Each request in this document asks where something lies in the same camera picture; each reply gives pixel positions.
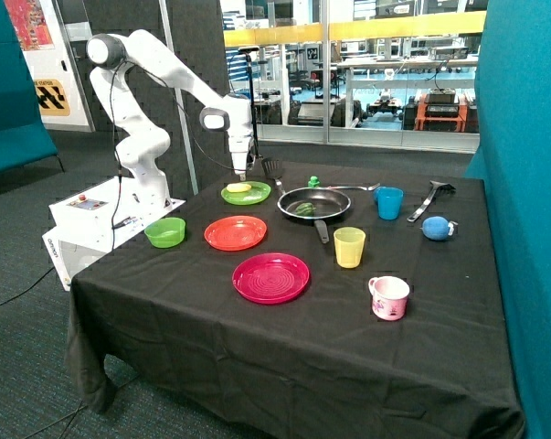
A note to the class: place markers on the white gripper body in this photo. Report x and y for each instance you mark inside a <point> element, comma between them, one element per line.
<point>242,156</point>

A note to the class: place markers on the yellow toy vegetable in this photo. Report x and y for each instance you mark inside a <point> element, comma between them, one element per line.
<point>238,187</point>

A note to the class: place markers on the green toy pepper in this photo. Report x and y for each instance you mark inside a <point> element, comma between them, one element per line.
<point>306,209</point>

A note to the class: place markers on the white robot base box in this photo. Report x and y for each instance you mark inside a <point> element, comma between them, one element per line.
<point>93,222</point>

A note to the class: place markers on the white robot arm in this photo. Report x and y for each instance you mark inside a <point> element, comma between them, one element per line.
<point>113,55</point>

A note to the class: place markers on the green plastic plate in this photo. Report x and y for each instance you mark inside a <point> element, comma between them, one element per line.
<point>259,192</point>

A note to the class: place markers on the black slotted spatula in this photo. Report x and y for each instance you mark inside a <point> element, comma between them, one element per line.
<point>273,169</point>

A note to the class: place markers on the orange plastic plate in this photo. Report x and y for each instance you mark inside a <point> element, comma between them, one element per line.
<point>235,233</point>

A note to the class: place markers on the small green toy bottle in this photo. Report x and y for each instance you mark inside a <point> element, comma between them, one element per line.
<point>314,182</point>

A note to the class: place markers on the black frying pan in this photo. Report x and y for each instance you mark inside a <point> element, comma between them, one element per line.
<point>329,204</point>

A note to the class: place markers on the green plastic bowl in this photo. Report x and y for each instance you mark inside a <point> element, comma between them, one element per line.
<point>166,232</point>

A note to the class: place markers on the pink plastic plate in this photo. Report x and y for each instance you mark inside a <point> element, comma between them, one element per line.
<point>271,278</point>

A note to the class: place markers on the yellow plastic cup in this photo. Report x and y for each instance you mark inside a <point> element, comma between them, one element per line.
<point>349,243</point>

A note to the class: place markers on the metal serving fork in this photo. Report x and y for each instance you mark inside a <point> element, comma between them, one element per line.
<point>371,188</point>

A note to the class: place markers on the black tablecloth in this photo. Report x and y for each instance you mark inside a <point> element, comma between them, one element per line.
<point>322,365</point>

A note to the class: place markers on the blue plastic cup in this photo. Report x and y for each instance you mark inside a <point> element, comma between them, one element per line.
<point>388,200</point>

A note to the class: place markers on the pink printed mug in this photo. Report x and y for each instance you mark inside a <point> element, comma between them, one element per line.
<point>389,297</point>

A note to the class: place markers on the yellow black sign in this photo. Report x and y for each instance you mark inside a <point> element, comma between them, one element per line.
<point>51,97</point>

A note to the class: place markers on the blue round sponge brush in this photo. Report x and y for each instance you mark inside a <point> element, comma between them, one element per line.
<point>437,228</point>

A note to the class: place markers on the teal sofa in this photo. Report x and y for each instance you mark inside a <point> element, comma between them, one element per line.
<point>23,137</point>

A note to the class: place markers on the red poster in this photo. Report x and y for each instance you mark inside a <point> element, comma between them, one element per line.
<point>30,24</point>

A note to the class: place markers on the teal partition wall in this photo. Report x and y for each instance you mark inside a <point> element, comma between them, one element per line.
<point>513,159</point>

